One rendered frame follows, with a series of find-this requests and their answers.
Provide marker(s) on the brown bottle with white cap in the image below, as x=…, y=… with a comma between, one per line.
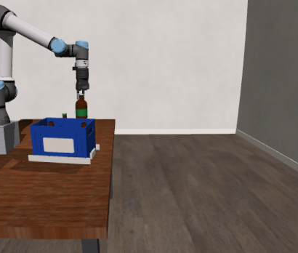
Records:
x=81, y=108

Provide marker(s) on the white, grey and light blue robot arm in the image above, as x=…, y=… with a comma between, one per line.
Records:
x=10, y=25

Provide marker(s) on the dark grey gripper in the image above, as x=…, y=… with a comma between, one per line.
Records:
x=82, y=76

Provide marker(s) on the blue plastic crate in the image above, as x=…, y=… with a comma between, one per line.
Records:
x=66, y=138

